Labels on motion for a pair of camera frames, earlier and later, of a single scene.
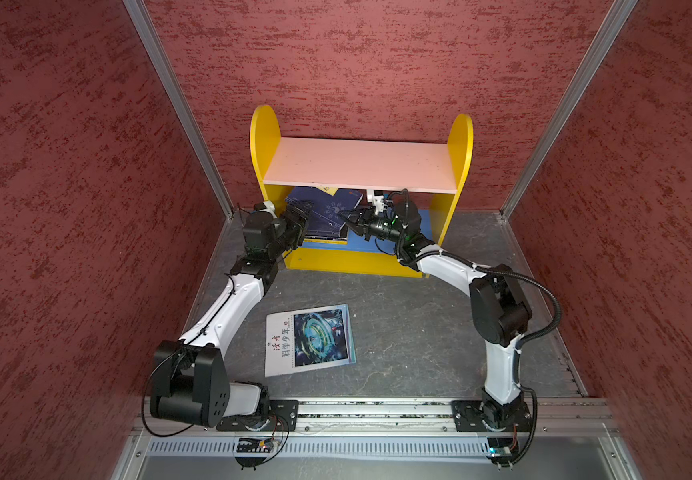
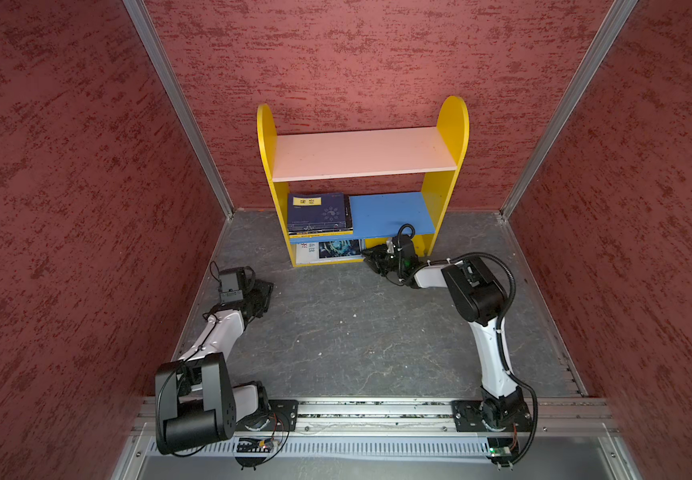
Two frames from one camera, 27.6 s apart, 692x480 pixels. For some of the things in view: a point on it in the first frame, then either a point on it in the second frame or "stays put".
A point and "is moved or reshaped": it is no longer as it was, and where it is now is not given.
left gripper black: [298, 225] → [266, 288]
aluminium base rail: [548, 415] stays put
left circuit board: [254, 445] stays put
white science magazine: [307, 340] → [337, 251]
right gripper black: [366, 224] → [376, 256]
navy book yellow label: [327, 203] is moved or reshaped
